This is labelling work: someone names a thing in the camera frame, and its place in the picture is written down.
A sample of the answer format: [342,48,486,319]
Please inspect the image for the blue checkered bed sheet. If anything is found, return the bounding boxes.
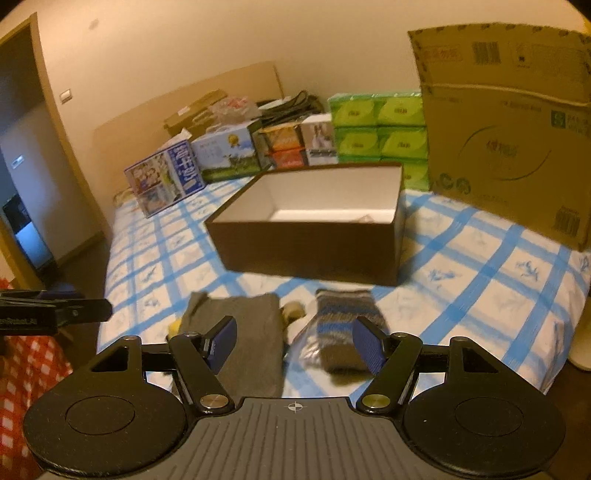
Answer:
[104,174,591,403]

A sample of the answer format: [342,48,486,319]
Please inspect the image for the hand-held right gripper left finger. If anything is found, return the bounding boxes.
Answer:
[89,316,238,414]

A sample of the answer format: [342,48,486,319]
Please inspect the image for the black cables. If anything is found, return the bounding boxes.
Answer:
[255,90,329,126]

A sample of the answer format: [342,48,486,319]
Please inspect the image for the stack of green tissue packs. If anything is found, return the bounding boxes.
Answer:
[328,91,431,192]

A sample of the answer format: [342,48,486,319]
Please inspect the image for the wooden door frame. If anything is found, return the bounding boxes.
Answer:
[0,13,112,280]

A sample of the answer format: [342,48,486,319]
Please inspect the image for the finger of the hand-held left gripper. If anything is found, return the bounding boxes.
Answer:
[0,289,78,301]
[54,298,112,325]

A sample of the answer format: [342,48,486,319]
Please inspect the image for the red checkered cloth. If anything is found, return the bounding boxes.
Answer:
[0,276,95,480]

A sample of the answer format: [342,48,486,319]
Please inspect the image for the brown cardboard box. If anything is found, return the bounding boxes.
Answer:
[204,161,407,288]

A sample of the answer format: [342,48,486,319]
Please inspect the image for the flat cardboard box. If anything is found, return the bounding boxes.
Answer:
[164,89,230,138]

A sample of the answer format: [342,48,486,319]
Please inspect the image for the blue printed milk carton box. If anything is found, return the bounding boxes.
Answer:
[124,137,206,219]

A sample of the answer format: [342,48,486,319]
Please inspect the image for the small beige plush toy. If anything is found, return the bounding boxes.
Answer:
[281,300,308,343]

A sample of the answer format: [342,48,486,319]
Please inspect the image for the large cardboard carton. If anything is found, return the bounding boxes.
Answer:
[407,21,591,253]

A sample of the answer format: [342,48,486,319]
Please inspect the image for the green white milk box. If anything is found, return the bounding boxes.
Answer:
[190,119,265,184]

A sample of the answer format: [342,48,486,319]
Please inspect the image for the crumpled plastic bag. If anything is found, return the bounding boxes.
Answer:
[208,96,262,126]

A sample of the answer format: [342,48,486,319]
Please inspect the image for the white picture box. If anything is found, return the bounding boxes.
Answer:
[300,113,339,167]

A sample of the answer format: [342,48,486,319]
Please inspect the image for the orange black box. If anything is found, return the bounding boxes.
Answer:
[257,124,306,151]
[267,148,308,170]

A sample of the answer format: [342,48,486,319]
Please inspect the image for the clear plastic packet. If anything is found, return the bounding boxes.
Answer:
[286,331,334,367]

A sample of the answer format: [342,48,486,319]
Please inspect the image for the grey blue towel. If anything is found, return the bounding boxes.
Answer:
[178,292,286,398]

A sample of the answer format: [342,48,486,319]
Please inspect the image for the beige wooden headboard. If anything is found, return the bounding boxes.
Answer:
[94,61,285,155]

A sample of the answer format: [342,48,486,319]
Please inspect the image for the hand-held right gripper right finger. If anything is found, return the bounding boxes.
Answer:
[353,318,502,410]

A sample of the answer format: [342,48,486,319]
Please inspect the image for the striped knit sock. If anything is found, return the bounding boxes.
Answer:
[315,288,392,374]

